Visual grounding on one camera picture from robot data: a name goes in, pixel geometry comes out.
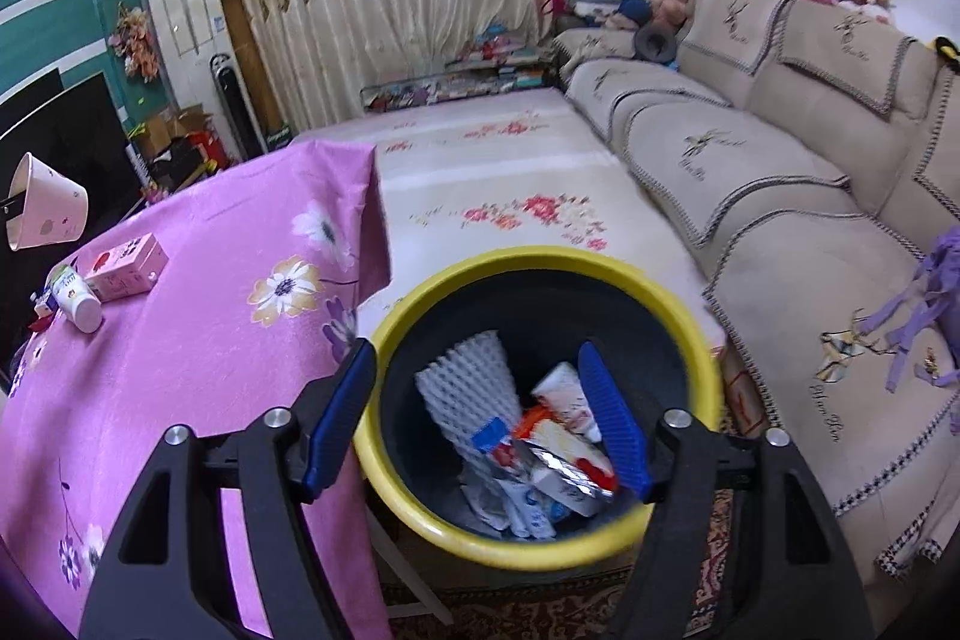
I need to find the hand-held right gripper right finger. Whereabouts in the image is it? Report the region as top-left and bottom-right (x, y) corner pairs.
(576, 342), (878, 640)

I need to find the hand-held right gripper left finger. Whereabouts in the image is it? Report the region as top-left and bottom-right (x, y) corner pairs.
(79, 338), (378, 640)

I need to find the white paper cup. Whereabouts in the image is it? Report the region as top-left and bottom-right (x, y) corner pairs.
(7, 152), (89, 251)

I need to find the white tube with red print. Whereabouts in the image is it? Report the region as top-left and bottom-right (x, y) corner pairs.
(531, 361), (603, 444)

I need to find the silver and white packet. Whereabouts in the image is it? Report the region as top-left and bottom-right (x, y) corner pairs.
(525, 441), (620, 517)

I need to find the yellow rimmed trash bin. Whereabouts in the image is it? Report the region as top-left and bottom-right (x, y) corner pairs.
(352, 246), (725, 572)

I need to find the blue and white packet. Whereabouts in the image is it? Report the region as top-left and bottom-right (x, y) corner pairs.
(510, 482), (560, 536)

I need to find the white foam fruit net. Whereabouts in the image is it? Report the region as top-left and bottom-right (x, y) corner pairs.
(415, 329), (526, 461)

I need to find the black television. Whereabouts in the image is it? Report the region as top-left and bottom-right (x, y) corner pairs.
(0, 72), (143, 281)

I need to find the white bottle with round lid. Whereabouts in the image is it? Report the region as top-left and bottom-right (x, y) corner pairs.
(46, 265), (102, 333)

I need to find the pink strawberry milk carton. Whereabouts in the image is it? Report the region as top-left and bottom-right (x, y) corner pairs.
(84, 235), (167, 304)

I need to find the pink tablecloth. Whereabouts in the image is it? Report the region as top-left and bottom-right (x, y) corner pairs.
(0, 136), (395, 640)

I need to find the white table leg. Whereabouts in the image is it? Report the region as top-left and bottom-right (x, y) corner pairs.
(367, 520), (451, 640)

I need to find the clutter of boxes and bags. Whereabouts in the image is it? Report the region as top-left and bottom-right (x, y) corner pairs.
(127, 104), (226, 191)

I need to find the patterned carpet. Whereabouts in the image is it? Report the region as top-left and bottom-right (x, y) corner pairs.
(382, 482), (736, 640)

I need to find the artificial flower decoration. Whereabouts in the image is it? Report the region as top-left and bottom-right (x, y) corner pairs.
(109, 5), (162, 82)

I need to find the tower fan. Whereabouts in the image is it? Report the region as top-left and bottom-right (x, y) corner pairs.
(208, 53), (250, 161)

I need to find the brown wooden board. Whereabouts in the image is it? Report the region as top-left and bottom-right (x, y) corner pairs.
(216, 0), (282, 150)

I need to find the beige embroidered sofa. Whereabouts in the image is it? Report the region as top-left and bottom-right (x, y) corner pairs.
(555, 0), (960, 603)

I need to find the pile of books and boxes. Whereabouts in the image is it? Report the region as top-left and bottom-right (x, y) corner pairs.
(360, 44), (560, 112)

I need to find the dark round cushion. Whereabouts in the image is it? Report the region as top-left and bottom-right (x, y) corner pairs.
(634, 21), (676, 62)

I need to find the black wall-mounted screen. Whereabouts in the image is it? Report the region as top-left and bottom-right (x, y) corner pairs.
(0, 68), (65, 133)

